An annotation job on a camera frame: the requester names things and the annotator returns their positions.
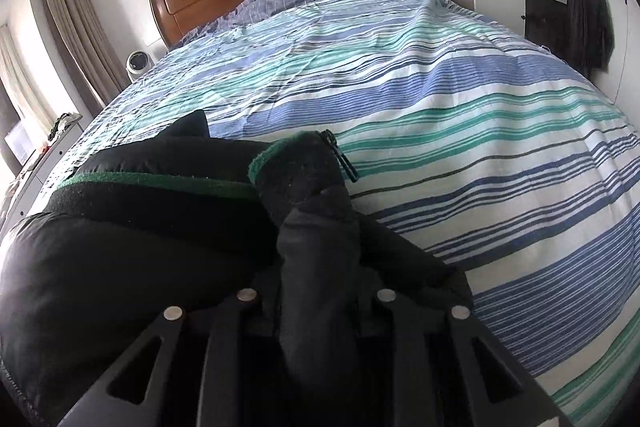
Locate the dark jacket on chair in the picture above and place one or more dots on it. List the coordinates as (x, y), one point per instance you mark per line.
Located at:
(590, 35)

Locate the black puffer jacket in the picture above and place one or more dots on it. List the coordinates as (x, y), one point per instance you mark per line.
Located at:
(183, 219)

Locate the beige curtain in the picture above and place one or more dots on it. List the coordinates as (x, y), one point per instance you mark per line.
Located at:
(97, 74)

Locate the white low drawer cabinet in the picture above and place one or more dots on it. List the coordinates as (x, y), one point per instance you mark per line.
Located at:
(22, 193)

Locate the window with dark frame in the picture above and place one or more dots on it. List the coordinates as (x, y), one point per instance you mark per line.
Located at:
(18, 143)

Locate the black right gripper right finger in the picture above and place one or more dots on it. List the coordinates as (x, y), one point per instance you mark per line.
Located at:
(442, 367)

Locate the striped blue green duvet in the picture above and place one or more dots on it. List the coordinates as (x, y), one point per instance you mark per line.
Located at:
(482, 148)

